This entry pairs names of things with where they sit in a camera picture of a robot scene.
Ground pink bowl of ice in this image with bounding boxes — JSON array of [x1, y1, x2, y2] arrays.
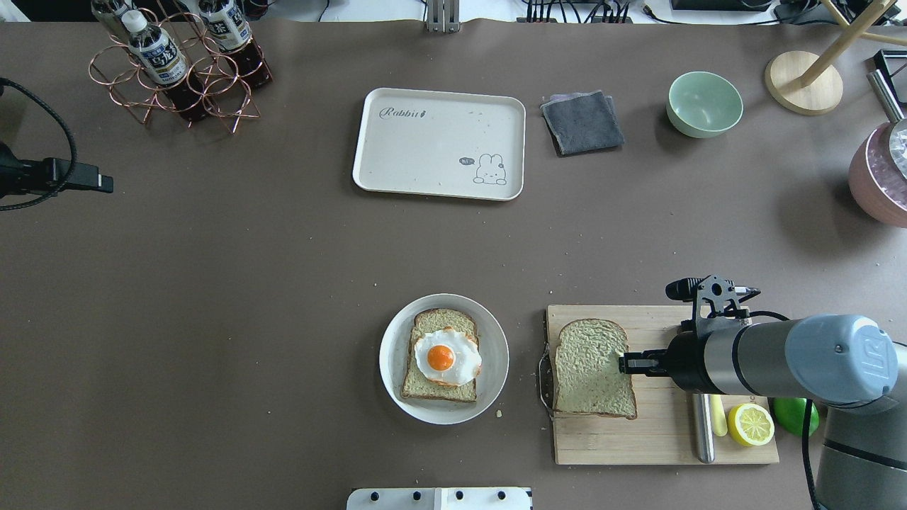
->
[[848, 123, 906, 228]]

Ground half cut lemon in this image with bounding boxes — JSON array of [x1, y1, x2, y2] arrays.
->
[[728, 402, 775, 448]]

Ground metal ice scoop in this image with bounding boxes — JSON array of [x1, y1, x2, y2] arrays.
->
[[867, 69, 906, 179]]

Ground plastic fried egg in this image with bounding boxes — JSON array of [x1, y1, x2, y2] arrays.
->
[[414, 327, 483, 387]]

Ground wooden mug tree stand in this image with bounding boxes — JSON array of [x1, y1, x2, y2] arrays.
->
[[764, 1, 905, 115]]

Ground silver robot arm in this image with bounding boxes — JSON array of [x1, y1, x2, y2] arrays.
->
[[619, 315, 906, 509]]

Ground plain bread slice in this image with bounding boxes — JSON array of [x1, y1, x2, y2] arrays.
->
[[553, 317, 638, 420]]

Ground copper wire bottle rack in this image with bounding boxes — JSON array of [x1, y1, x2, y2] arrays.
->
[[89, 1, 273, 133]]

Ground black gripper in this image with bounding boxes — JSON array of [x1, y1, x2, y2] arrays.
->
[[619, 331, 709, 394]]

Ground steel knife black tip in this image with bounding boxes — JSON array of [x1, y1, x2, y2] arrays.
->
[[691, 394, 716, 464]]

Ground bread slice with egg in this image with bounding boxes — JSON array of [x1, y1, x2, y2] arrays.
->
[[401, 309, 483, 402]]

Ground green lime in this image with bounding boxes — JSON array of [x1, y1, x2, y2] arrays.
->
[[771, 397, 807, 436]]

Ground mint green bowl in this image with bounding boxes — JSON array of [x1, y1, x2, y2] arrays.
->
[[666, 71, 744, 139]]

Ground wooden cutting board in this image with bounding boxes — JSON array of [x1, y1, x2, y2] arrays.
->
[[539, 305, 780, 466]]

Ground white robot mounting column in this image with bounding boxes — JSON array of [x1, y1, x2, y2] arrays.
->
[[346, 487, 534, 509]]

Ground white round plate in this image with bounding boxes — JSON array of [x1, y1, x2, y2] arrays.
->
[[379, 293, 509, 425]]

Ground yellow plastic knife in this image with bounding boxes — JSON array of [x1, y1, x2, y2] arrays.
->
[[709, 394, 728, 438]]

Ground cream rabbit tray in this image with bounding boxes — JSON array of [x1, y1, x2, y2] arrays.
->
[[351, 88, 526, 201]]

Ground aluminium frame post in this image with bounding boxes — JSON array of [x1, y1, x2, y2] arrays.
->
[[424, 0, 461, 33]]

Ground tea bottle white cap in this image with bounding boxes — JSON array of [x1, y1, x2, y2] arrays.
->
[[120, 9, 188, 86]]

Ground folded grey cloth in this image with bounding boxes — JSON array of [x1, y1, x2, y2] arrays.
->
[[541, 90, 625, 156]]

